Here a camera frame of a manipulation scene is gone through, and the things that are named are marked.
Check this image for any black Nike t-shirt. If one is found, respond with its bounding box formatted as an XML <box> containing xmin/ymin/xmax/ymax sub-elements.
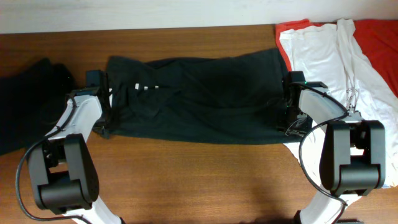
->
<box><xmin>106</xmin><ymin>49</ymin><xmax>300</xmax><ymax>144</ymax></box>

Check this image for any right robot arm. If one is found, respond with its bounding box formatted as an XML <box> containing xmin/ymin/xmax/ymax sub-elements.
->
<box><xmin>277</xmin><ymin>71</ymin><xmax>386</xmax><ymax>224</ymax></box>

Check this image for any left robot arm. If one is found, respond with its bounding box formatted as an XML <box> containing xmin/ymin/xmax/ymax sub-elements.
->
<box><xmin>21</xmin><ymin>70</ymin><xmax>123</xmax><ymax>224</ymax></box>

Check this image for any folded black garment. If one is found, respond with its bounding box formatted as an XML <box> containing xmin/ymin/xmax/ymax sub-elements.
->
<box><xmin>1</xmin><ymin>58</ymin><xmax>77</xmax><ymax>155</ymax></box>

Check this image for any white t-shirt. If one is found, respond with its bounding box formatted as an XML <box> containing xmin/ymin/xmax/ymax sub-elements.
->
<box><xmin>275</xmin><ymin>19</ymin><xmax>397</xmax><ymax>187</ymax></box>

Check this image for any red t-shirt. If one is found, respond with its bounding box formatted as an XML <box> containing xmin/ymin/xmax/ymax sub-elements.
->
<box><xmin>275</xmin><ymin>19</ymin><xmax>397</xmax><ymax>95</ymax></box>

